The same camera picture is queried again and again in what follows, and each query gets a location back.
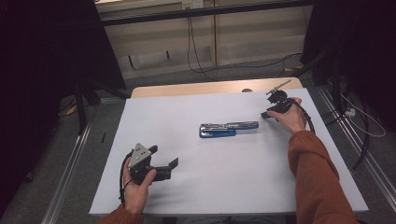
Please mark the black curtain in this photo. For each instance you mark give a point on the black curtain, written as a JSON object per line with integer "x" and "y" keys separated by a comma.
{"x": 37, "y": 62}
{"x": 367, "y": 46}

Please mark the yellow tape piece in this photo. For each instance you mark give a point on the yellow tape piece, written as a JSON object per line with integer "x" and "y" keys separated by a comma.
{"x": 71, "y": 110}
{"x": 295, "y": 68}

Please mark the white table mat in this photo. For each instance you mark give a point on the white table mat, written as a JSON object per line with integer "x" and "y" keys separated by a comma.
{"x": 218, "y": 186}

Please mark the small black floor item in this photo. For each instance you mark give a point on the small black floor item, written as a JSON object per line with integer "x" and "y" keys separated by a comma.
{"x": 103, "y": 137}

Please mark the person's right hand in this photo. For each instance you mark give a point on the person's right hand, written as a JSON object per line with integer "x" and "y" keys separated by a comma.
{"x": 292, "y": 119}

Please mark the black metal stand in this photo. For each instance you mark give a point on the black metal stand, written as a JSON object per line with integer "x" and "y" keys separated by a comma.
{"x": 311, "y": 65}
{"x": 81, "y": 112}

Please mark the wooden table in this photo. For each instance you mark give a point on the wooden table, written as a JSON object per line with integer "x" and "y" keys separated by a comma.
{"x": 186, "y": 90}

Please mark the white wall socket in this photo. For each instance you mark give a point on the white wall socket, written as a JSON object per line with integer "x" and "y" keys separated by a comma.
{"x": 193, "y": 3}

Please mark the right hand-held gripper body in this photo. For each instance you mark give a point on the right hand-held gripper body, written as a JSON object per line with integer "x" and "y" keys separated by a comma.
{"x": 280, "y": 101}

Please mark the black metal bar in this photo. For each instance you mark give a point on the black metal bar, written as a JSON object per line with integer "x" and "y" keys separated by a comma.
{"x": 186, "y": 13}

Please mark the white power adapter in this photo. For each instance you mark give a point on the white power adapter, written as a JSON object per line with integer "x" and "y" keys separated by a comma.
{"x": 350, "y": 112}

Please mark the aluminium floor rail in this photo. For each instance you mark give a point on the aluminium floor rail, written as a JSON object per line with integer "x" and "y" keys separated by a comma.
{"x": 67, "y": 174}
{"x": 367, "y": 158}

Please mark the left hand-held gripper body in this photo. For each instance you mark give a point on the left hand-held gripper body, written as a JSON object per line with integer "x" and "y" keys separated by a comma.
{"x": 140, "y": 155}

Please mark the blue stapler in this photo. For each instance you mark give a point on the blue stapler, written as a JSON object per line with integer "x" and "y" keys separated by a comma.
{"x": 218, "y": 133}

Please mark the person's left hand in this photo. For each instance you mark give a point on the person's left hand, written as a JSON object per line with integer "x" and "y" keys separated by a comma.
{"x": 135, "y": 196}

